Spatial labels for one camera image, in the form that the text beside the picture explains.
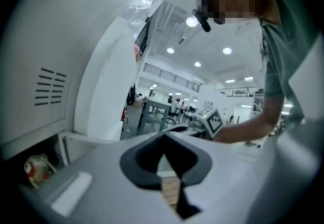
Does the grey metal frame table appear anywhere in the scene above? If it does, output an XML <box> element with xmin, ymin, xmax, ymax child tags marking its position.
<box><xmin>137</xmin><ymin>99</ymin><xmax>172</xmax><ymax>134</ymax></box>

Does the pink object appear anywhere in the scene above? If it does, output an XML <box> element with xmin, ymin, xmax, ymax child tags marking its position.
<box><xmin>133</xmin><ymin>42</ymin><xmax>142</xmax><ymax>62</ymax></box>

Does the clear plastic wrap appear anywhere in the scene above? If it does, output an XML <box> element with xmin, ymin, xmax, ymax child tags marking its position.
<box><xmin>126</xmin><ymin>0</ymin><xmax>155</xmax><ymax>32</ymax></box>

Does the person's right forearm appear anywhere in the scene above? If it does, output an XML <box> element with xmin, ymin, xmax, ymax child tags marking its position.
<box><xmin>214</xmin><ymin>103</ymin><xmax>283</xmax><ymax>146</ymax></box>

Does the black head-worn camera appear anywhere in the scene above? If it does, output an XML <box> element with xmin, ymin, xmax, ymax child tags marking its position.
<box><xmin>191</xmin><ymin>8</ymin><xmax>212</xmax><ymax>33</ymax></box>

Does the person's green shirt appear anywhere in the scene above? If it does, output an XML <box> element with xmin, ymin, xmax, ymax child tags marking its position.
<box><xmin>258</xmin><ymin>0</ymin><xmax>320</xmax><ymax>127</ymax></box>

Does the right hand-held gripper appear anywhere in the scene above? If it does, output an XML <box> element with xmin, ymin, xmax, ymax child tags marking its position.
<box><xmin>163</xmin><ymin>107</ymin><xmax>224</xmax><ymax>141</ymax></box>

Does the grey metal locker cabinet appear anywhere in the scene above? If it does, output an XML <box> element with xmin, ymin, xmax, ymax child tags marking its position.
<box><xmin>0</xmin><ymin>0</ymin><xmax>157</xmax><ymax>193</ymax></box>

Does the white locker door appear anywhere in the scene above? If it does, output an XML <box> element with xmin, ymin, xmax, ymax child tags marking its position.
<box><xmin>75</xmin><ymin>16</ymin><xmax>140</xmax><ymax>142</ymax></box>

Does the grey vented locker door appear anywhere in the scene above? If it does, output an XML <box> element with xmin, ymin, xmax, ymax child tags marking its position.
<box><xmin>0</xmin><ymin>0</ymin><xmax>139</xmax><ymax>147</ymax></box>

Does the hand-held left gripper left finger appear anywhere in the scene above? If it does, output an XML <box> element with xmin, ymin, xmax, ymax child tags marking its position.
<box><xmin>20</xmin><ymin>131</ymin><xmax>183</xmax><ymax>224</ymax></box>

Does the black balcony railing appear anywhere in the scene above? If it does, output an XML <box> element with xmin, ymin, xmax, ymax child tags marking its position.
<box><xmin>143</xmin><ymin>63</ymin><xmax>201</xmax><ymax>90</ymax></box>

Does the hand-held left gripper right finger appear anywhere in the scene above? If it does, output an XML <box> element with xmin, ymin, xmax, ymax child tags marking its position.
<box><xmin>164</xmin><ymin>116</ymin><xmax>324</xmax><ymax>224</ymax></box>

